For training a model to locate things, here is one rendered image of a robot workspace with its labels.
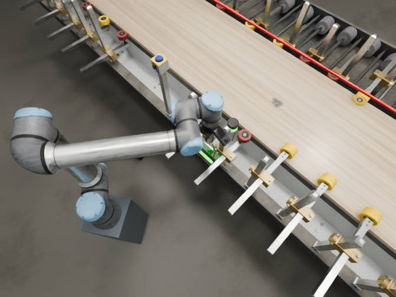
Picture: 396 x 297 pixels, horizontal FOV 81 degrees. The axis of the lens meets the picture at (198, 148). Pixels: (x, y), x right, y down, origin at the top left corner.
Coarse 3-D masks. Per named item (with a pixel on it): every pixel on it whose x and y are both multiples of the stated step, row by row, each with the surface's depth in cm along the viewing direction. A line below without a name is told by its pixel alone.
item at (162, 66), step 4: (152, 60) 124; (164, 60) 124; (168, 60) 126; (156, 64) 123; (160, 64) 123; (164, 64) 125; (168, 64) 128; (160, 68) 125; (164, 68) 128; (168, 68) 130; (160, 72) 128
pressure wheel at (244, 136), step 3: (243, 129) 142; (240, 132) 141; (243, 132) 141; (246, 132) 141; (249, 132) 141; (237, 135) 142; (240, 135) 140; (243, 135) 140; (246, 135) 140; (249, 135) 140; (240, 138) 139; (243, 138) 139; (246, 138) 139; (249, 138) 139; (240, 141) 141; (243, 141) 140; (246, 141) 140
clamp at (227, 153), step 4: (216, 144) 142; (216, 148) 142; (228, 148) 140; (220, 152) 140; (224, 152) 139; (228, 152) 139; (232, 152) 139; (228, 156) 138; (228, 160) 139; (232, 160) 139
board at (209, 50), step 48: (96, 0) 199; (144, 0) 198; (192, 0) 198; (144, 48) 176; (192, 48) 173; (240, 48) 173; (240, 96) 153; (288, 96) 153; (336, 96) 153; (336, 144) 138; (384, 144) 137; (336, 192) 125; (384, 192) 125; (384, 240) 114
